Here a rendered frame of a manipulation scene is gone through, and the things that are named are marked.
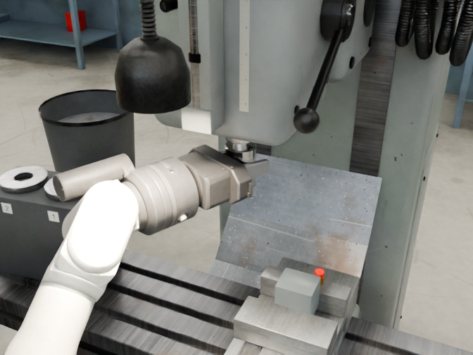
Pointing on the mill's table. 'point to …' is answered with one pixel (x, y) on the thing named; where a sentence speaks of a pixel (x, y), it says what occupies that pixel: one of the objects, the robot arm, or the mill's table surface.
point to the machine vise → (338, 287)
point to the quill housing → (261, 65)
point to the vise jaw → (284, 328)
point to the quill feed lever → (329, 10)
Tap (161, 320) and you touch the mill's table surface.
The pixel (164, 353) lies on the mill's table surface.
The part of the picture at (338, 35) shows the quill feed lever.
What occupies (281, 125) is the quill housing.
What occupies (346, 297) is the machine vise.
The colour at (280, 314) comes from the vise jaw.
